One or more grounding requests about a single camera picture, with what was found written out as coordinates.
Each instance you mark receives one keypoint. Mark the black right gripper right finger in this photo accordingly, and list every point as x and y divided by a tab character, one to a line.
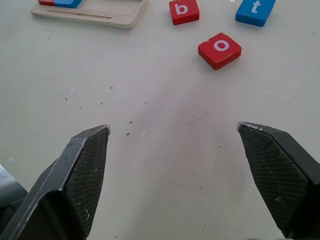
277	175

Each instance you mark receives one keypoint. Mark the wooden letter tray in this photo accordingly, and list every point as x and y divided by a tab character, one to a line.
100	13

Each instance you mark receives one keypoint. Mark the red letter o block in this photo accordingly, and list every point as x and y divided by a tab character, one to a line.
220	50

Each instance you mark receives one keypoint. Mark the blue letter t block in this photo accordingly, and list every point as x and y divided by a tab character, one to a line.
255	11

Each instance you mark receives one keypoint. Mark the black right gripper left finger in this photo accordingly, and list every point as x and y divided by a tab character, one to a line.
75	180

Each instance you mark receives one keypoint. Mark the red letter b block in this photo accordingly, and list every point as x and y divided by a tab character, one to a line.
183	11

